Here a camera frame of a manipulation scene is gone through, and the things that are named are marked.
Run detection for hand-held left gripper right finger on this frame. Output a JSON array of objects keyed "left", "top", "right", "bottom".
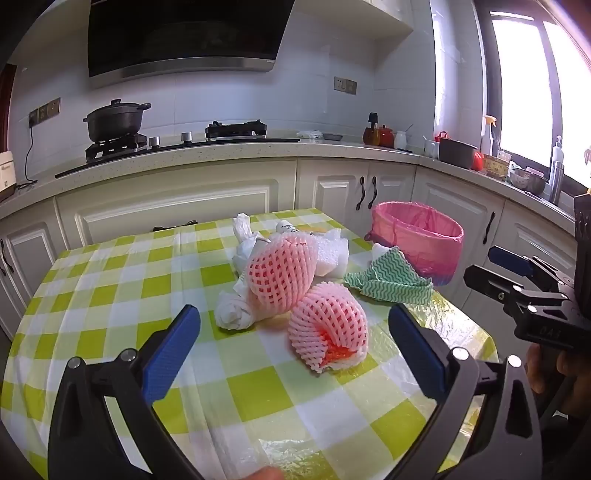
[{"left": 383, "top": 302, "right": 543, "bottom": 480}]

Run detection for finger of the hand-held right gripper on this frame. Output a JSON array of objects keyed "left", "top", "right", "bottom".
[
  {"left": 463, "top": 264, "right": 571, "bottom": 319},
  {"left": 488, "top": 246, "right": 573, "bottom": 291}
]

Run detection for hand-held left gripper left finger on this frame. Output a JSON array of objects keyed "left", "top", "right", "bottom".
[{"left": 48, "top": 304, "right": 204, "bottom": 480}]

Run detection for pink-lined trash bin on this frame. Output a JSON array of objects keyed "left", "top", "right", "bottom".
[{"left": 365, "top": 200, "right": 465, "bottom": 287}]

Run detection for green wavy cloth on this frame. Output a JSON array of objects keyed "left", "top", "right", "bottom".
[{"left": 342, "top": 247, "right": 435, "bottom": 305}]

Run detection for pink foam fruit net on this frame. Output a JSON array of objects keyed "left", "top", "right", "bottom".
[
  {"left": 246, "top": 232, "right": 319, "bottom": 319},
  {"left": 287, "top": 282, "right": 369, "bottom": 372}
]

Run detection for white foam sheet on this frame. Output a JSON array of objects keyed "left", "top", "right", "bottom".
[{"left": 315, "top": 249, "right": 352, "bottom": 278}]

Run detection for person's right hand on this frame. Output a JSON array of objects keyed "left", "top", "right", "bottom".
[{"left": 526, "top": 344, "right": 591, "bottom": 411}]

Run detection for green checked tablecloth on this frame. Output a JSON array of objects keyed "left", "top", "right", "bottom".
[{"left": 0, "top": 208, "right": 499, "bottom": 480}]

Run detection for steel bowl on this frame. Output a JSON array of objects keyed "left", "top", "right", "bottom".
[{"left": 510, "top": 167, "right": 548, "bottom": 195}]

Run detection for stainless steel flask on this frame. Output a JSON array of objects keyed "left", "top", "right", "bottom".
[{"left": 549, "top": 161, "right": 565, "bottom": 204}]

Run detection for woven basket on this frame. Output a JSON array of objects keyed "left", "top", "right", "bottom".
[{"left": 482, "top": 154, "right": 511, "bottom": 178}]

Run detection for dark grey pot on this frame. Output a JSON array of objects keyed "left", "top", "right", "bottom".
[{"left": 438, "top": 137, "right": 478, "bottom": 169}]

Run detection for clear spray bottle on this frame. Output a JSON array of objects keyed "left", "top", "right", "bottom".
[{"left": 480, "top": 115, "right": 497, "bottom": 158}]

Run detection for white base cabinets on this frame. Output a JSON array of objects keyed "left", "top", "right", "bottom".
[{"left": 0, "top": 154, "right": 578, "bottom": 342}]

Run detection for kitchen window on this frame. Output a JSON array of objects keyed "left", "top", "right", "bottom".
[{"left": 475, "top": 0, "right": 591, "bottom": 185}]

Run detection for amber oil bottle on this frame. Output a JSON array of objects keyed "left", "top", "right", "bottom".
[{"left": 362, "top": 112, "right": 382, "bottom": 146}]

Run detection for black gas cooktop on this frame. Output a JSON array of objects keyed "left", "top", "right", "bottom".
[{"left": 54, "top": 136, "right": 301, "bottom": 180}]

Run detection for black burner grate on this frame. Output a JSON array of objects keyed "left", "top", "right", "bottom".
[
  {"left": 85, "top": 134, "right": 148, "bottom": 160},
  {"left": 205, "top": 120, "right": 267, "bottom": 139}
]

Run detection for black cooking pot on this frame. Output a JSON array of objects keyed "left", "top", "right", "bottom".
[{"left": 83, "top": 98, "right": 152, "bottom": 143}]

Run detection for white rice cooker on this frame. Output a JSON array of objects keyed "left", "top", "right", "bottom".
[{"left": 0, "top": 150, "right": 19, "bottom": 201}]

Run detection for black range hood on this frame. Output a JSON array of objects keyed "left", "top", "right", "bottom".
[{"left": 87, "top": 0, "right": 296, "bottom": 90}]

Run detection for black power cable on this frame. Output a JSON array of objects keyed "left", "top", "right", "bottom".
[{"left": 18, "top": 122, "right": 38, "bottom": 190}]

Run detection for white wall cabinet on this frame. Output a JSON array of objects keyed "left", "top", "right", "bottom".
[{"left": 360, "top": 0, "right": 414, "bottom": 38}]

